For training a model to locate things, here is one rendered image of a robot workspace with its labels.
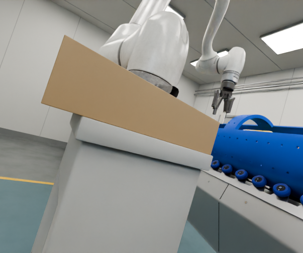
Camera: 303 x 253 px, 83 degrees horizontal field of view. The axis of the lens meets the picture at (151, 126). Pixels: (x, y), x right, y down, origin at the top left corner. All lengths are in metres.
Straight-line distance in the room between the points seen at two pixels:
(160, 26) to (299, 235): 0.64
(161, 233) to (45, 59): 4.97
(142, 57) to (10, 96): 4.79
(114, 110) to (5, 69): 4.96
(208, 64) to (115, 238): 1.01
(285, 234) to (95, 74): 0.61
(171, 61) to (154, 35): 0.08
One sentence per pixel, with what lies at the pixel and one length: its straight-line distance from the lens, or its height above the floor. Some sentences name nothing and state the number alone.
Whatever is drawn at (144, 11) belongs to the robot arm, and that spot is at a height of 1.45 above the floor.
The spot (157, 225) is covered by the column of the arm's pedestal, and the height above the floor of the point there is 0.82.
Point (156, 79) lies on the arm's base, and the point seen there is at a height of 1.14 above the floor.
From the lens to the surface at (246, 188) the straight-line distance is 0.73.
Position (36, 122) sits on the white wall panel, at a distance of 5.08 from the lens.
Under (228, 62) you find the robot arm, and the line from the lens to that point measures 1.11.
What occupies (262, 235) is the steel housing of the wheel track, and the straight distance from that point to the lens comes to 0.67.
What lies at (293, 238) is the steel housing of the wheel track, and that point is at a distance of 0.63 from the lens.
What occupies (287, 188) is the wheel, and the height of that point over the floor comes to 0.97.
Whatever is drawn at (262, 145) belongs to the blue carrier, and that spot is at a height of 1.08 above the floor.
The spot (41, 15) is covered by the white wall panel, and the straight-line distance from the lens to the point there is 5.50.
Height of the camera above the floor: 1.00
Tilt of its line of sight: 3 degrees up
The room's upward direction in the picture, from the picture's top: 17 degrees clockwise
